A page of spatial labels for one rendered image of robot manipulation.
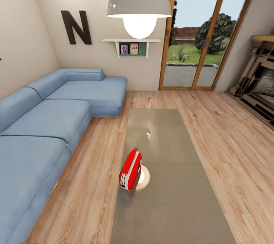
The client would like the radio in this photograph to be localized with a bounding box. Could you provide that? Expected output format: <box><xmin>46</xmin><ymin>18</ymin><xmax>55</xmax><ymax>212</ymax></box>
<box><xmin>119</xmin><ymin>149</ymin><xmax>142</xmax><ymax>190</ymax></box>

